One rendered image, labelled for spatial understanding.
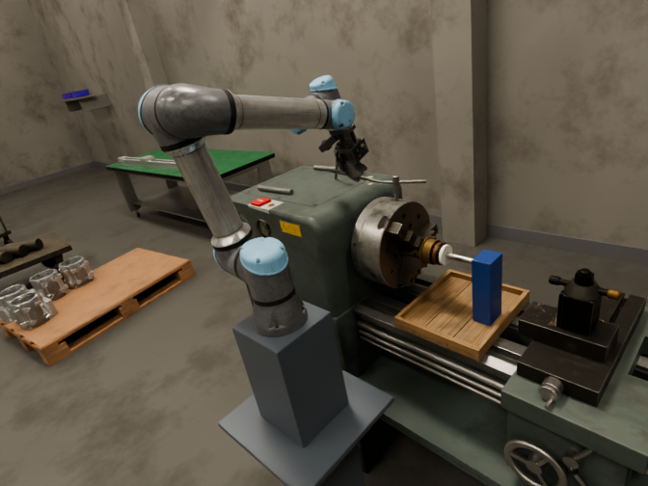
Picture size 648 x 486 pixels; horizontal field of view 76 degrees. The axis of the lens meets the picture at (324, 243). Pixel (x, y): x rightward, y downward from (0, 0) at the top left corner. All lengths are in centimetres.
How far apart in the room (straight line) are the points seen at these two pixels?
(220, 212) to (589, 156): 282
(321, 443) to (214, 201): 74
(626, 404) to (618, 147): 241
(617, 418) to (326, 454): 71
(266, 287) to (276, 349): 16
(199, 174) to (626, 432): 111
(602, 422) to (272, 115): 100
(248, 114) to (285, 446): 92
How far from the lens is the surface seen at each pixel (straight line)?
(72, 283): 439
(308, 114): 107
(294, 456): 131
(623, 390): 124
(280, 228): 152
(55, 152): 1187
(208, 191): 108
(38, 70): 1190
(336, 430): 133
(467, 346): 132
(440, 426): 159
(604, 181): 350
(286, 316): 110
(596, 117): 339
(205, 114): 93
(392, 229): 138
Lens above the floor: 176
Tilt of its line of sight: 25 degrees down
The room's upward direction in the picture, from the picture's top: 11 degrees counter-clockwise
